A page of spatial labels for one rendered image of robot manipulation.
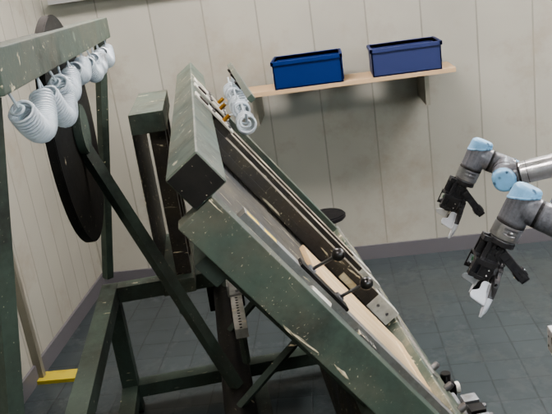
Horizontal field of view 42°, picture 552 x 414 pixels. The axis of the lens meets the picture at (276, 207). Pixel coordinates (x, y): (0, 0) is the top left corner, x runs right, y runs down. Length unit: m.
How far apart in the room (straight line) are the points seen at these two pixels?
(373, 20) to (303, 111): 0.85
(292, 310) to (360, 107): 3.92
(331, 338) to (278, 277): 0.22
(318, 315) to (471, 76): 4.05
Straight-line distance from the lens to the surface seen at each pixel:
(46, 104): 1.94
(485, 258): 1.93
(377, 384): 1.88
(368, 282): 1.98
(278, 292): 1.71
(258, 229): 1.92
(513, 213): 1.88
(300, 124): 5.57
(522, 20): 5.66
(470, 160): 2.53
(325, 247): 2.74
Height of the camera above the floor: 2.25
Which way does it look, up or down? 17 degrees down
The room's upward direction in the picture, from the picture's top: 8 degrees counter-clockwise
